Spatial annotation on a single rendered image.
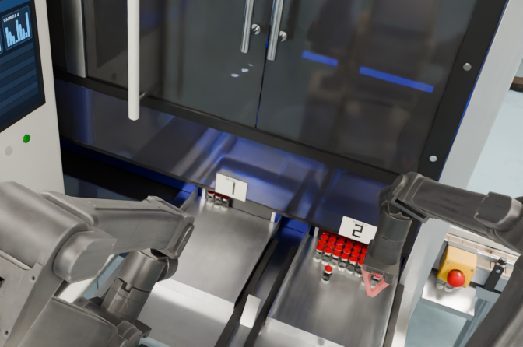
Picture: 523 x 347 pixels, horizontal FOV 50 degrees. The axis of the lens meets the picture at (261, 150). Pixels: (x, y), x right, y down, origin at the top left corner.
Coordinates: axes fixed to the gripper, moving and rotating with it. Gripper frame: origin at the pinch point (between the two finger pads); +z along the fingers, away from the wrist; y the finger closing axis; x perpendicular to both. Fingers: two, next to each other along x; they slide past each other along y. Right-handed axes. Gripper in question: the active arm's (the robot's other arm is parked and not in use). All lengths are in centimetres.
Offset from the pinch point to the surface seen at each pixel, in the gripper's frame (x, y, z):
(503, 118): -67, 330, 51
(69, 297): 67, -4, 28
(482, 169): -54, 254, 64
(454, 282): -18.3, 21.0, 4.4
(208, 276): 37.3, 9.1, 18.2
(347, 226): 9.2, 24.3, 1.1
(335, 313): 5.5, 12.0, 17.7
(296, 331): 12.5, 0.9, 17.2
